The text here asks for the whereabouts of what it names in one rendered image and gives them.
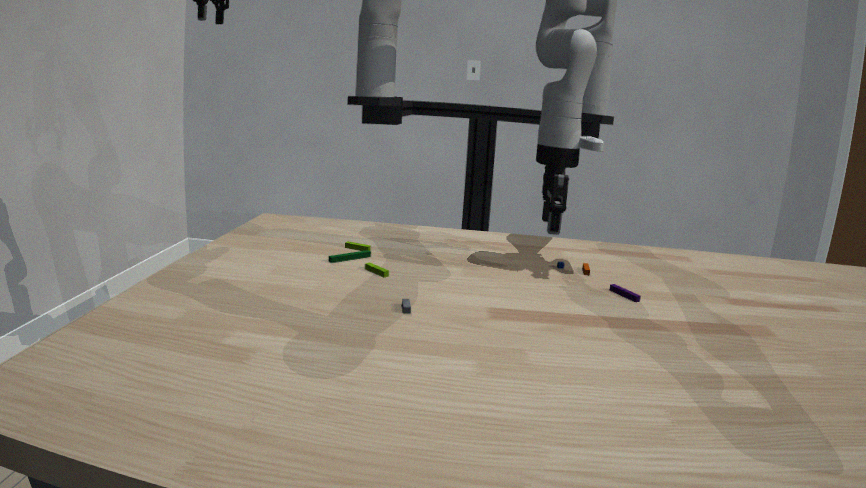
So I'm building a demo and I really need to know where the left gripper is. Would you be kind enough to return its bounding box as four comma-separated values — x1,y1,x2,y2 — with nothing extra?
536,144,580,235

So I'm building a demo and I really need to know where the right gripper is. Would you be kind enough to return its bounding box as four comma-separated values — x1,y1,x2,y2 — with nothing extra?
193,0,229,24

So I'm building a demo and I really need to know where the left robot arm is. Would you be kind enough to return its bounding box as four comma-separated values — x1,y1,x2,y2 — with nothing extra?
536,0,617,152

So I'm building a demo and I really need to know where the purple rod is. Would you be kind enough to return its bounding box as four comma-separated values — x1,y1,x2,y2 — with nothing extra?
610,284,641,302

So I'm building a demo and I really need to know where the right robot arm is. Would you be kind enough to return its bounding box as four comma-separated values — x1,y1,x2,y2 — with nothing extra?
356,0,402,97

